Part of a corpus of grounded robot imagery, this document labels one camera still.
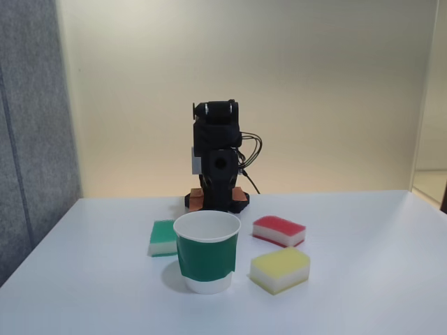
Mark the red and white sponge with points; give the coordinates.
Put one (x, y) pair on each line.
(279, 228)

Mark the orange tape piece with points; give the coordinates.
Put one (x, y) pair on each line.
(196, 199)
(239, 194)

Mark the green and white sponge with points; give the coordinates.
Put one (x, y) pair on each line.
(162, 239)

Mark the white paper cup green band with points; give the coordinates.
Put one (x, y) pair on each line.
(206, 258)

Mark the yellow and white sponge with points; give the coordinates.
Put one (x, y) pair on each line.
(281, 267)

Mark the grey fabric partition panel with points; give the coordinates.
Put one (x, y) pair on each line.
(35, 139)

